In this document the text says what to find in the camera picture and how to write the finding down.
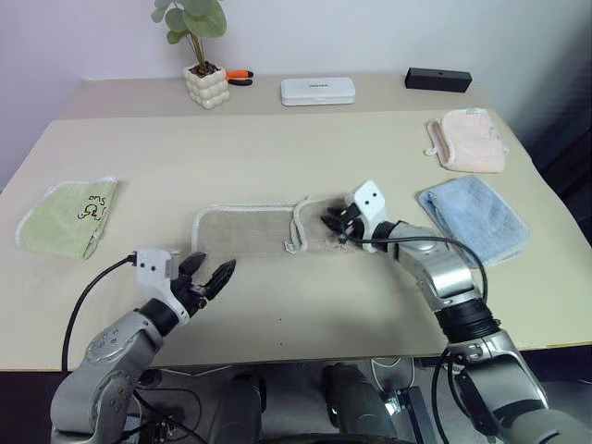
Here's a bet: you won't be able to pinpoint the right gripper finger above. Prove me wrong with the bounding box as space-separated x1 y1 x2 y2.
325 195 355 219
320 216 346 240

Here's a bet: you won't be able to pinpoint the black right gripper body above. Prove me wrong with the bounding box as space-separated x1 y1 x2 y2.
339 203 369 242

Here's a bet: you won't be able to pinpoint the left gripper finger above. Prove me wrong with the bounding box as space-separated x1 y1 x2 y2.
204 258 238 302
179 251 207 285

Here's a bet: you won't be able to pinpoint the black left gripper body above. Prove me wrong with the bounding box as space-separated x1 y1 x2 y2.
168 271 210 313

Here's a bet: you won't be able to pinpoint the beige towel with white trim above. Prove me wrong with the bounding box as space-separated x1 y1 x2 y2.
191 193 371 256

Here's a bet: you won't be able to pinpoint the blue folded towel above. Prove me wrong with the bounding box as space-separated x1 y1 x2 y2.
417 174 533 269

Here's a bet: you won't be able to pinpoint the green folded towel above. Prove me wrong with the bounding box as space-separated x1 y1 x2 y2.
15 177 119 261

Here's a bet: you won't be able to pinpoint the pink folded towel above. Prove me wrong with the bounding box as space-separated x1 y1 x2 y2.
423 107 511 175

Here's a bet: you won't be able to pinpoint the beige table cover sheet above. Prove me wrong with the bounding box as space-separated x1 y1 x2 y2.
0 108 592 373

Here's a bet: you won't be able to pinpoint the white flat case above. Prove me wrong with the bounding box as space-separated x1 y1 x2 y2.
279 76 358 108

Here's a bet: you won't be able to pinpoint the dark rounded shape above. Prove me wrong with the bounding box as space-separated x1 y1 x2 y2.
216 369 268 444
320 364 400 444

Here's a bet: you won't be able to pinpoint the black rectangular box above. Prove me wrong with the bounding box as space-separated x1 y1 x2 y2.
404 67 474 94

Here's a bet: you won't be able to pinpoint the green plant in white pot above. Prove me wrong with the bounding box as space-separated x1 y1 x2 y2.
150 0 231 110

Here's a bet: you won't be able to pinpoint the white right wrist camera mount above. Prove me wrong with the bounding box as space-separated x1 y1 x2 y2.
345 180 390 253

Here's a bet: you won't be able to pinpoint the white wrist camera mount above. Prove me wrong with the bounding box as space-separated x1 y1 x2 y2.
132 247 191 325
345 180 390 253

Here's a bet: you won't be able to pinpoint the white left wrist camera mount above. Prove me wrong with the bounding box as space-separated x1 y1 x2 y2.
132 247 191 325

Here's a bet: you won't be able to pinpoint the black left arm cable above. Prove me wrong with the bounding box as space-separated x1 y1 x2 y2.
61 252 140 372

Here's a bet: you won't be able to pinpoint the black cable bundle under table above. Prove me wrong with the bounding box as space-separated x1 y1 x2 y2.
124 387 205 444

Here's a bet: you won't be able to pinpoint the white cable under table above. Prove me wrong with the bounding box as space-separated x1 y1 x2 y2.
371 356 404 395

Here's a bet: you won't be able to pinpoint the orange-handled pliers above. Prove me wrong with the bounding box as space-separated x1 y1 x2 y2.
225 68 255 88

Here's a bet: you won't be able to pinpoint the black metal bracket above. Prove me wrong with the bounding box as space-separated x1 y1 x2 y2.
392 385 437 444

